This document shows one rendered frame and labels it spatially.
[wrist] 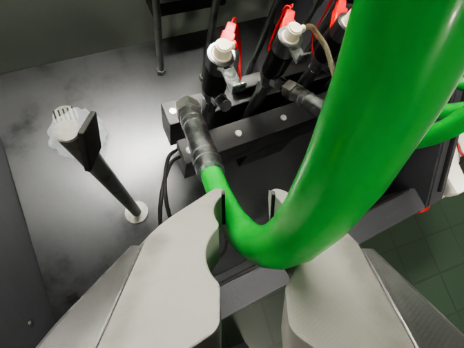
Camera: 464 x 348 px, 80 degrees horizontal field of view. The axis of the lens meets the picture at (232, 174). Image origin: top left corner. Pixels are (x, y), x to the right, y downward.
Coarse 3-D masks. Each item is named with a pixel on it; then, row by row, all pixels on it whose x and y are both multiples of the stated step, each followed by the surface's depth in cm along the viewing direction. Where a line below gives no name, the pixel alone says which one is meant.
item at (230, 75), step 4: (232, 64) 27; (220, 68) 27; (232, 68) 27; (224, 72) 27; (228, 72) 27; (232, 72) 27; (236, 72) 27; (224, 76) 27; (228, 76) 27; (232, 76) 27; (236, 76) 27; (228, 80) 27; (232, 80) 27; (236, 80) 27; (228, 84) 27; (232, 84) 27; (236, 84) 27
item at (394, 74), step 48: (384, 0) 3; (432, 0) 2; (384, 48) 3; (432, 48) 3; (336, 96) 4; (384, 96) 3; (432, 96) 3; (336, 144) 4; (384, 144) 3; (336, 192) 4; (384, 192) 4; (240, 240) 10; (288, 240) 6; (336, 240) 5
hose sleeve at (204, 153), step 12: (192, 108) 22; (180, 120) 23; (192, 120) 21; (192, 132) 20; (204, 132) 20; (192, 144) 19; (204, 144) 18; (192, 156) 19; (204, 156) 17; (216, 156) 18
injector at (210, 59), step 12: (216, 60) 27; (204, 72) 29; (216, 72) 28; (204, 84) 31; (216, 84) 30; (204, 96) 33; (216, 96) 31; (204, 108) 36; (228, 108) 31; (204, 120) 39
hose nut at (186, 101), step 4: (184, 96) 24; (188, 96) 24; (180, 100) 24; (184, 100) 23; (188, 100) 23; (192, 100) 23; (196, 100) 24; (176, 104) 23; (180, 104) 23; (184, 104) 23; (188, 104) 23; (192, 104) 23; (196, 104) 23; (176, 108) 24; (180, 108) 23; (200, 108) 23; (200, 112) 23
